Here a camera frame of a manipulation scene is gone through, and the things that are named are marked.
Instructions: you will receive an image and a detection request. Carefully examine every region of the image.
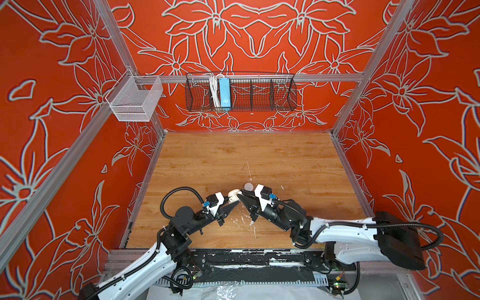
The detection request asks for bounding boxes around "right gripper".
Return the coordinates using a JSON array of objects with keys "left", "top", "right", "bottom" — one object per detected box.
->
[{"left": 237, "top": 190, "right": 294, "bottom": 235}]

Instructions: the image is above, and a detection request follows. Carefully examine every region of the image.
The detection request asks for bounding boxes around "white earbud charging case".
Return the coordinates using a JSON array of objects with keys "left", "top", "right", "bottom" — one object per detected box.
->
[{"left": 227, "top": 189, "right": 241, "bottom": 203}]

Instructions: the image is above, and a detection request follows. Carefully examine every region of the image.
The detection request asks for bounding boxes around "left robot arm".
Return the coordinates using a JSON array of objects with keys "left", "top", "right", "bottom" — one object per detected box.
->
[{"left": 77, "top": 186, "right": 241, "bottom": 300}]

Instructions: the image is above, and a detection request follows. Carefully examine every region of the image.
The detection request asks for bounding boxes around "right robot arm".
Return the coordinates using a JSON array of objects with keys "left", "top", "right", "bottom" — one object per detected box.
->
[{"left": 228, "top": 186, "right": 445, "bottom": 271}]

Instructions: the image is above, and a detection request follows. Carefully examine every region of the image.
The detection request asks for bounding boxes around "white round puck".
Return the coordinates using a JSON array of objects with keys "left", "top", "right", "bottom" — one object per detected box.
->
[{"left": 244, "top": 182, "right": 254, "bottom": 191}]

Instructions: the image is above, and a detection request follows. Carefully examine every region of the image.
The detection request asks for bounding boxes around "blue white box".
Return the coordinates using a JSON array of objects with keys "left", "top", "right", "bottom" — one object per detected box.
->
[{"left": 219, "top": 77, "right": 231, "bottom": 111}]

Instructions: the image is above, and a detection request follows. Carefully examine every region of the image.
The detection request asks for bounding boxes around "clear plastic bin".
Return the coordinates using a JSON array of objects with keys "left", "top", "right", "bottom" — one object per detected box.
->
[{"left": 106, "top": 70, "right": 164, "bottom": 122}]

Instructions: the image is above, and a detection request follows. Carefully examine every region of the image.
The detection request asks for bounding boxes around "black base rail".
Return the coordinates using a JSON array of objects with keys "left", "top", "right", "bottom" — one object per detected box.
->
[{"left": 177, "top": 249, "right": 356, "bottom": 286}]

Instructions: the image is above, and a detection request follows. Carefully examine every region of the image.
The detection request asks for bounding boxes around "black wire basket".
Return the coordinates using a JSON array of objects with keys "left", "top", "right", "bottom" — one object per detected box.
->
[{"left": 185, "top": 72, "right": 298, "bottom": 113}]

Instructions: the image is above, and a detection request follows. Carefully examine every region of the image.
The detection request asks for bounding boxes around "white coiled cable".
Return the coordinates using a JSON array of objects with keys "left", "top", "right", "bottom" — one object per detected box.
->
[{"left": 208, "top": 74, "right": 221, "bottom": 109}]

